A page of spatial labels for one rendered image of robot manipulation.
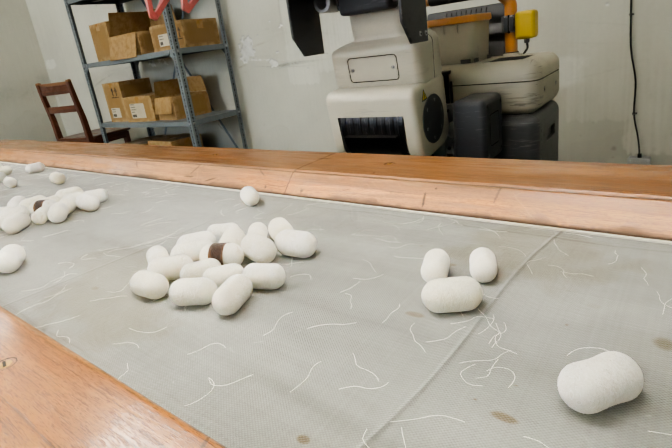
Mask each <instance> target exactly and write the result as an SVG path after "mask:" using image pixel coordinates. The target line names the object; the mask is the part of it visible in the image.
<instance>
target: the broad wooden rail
mask: <svg viewBox="0 0 672 448"><path fill-rule="evenodd" d="M0 162H8V163H17V164H25V165H28V164H33V163H37V162H41V163H43V164H44V165H45V167H50V168H59V169H67V170H76V171H84V172H92V173H101V174H109V175H118V176H126V177H135V178H143V179H151V180H160V181H168V182H177V183H185V184H194V185H202V186H210V187H219V188H227V189H236V190H242V189H243V188H244V187H246V186H251V187H253V188H254V189H255V190H256V191H257V192H261V193H269V194H278V195H286V196H295V197H303V198H311V199H320V200H328V201H337V202H345V203H354V204H362V205H370V206H379V207H387V208H396V209H404V210H412V211H421V212H429V213H438V214H446V215H455V216H463V217H471V218H480V219H488V220H497V221H505V222H514V223H522V224H530V225H539V226H547V227H556V228H564V229H573V230H581V231H589V232H598V233H606V234H615V235H623V236H631V237H640V238H648V239H657V240H665V241H672V166H669V165H644V164H618V163H593V162H568V161H542V160H517V159H492V158H466V157H441V156H416V155H390V154H365V153H340V152H314V151H289V150H263V149H238V148H213V147H187V146H162V145H137V144H112V143H86V142H61V141H36V140H11V139H4V140H0Z"/></svg>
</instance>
